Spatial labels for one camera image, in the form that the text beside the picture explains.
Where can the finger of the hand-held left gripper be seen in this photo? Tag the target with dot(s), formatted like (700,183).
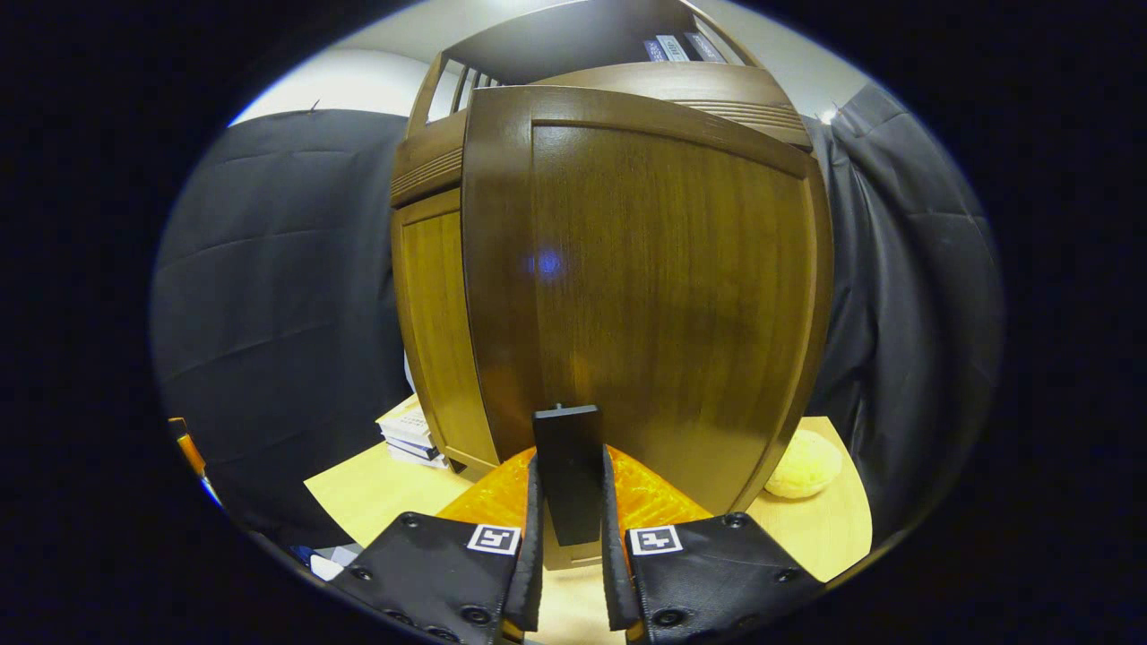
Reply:
(190,452)

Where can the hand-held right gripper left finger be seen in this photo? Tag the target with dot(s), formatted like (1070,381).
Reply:
(529,555)

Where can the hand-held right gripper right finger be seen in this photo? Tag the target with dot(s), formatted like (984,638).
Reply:
(614,555)

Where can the wooden shoe cabinet door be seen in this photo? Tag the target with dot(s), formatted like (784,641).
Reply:
(439,322)
(672,296)

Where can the wooden double-door shoe cabinet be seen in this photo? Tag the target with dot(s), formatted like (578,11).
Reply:
(573,36)

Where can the stack of books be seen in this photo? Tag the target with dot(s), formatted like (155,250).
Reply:
(410,432)

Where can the black backdrop cloth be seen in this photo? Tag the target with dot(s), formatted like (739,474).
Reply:
(269,269)

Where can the yellow round sponge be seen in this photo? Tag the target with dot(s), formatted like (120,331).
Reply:
(802,464)

